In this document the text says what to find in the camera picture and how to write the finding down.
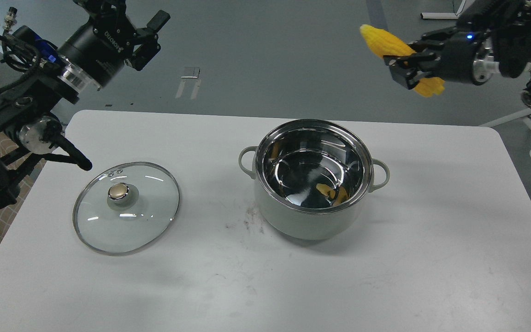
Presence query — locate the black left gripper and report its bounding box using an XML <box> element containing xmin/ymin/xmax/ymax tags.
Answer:
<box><xmin>58</xmin><ymin>0</ymin><xmax>171</xmax><ymax>88</ymax></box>

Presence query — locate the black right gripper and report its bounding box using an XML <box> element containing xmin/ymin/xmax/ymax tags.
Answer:
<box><xmin>383</xmin><ymin>26</ymin><xmax>496</xmax><ymax>90</ymax></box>

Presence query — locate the yellow corn cob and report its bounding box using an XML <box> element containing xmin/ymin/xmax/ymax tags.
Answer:
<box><xmin>360</xmin><ymin>24</ymin><xmax>445</xmax><ymax>97</ymax></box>

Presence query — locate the glass pot lid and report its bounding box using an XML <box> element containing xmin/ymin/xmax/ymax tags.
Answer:
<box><xmin>72</xmin><ymin>161</ymin><xmax>181</xmax><ymax>255</ymax></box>

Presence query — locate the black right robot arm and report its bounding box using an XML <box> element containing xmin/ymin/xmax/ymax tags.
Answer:
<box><xmin>381</xmin><ymin>0</ymin><xmax>531</xmax><ymax>109</ymax></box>

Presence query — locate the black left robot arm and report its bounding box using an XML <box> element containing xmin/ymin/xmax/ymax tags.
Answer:
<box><xmin>0</xmin><ymin>0</ymin><xmax>170</xmax><ymax>210</ymax></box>

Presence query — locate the pale green steel pot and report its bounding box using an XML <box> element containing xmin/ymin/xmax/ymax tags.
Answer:
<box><xmin>238</xmin><ymin>119</ymin><xmax>390</xmax><ymax>240</ymax></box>

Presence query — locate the white table leg base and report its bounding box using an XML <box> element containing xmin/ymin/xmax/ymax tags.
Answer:
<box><xmin>420</xmin><ymin>0</ymin><xmax>466</xmax><ymax>20</ymax></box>

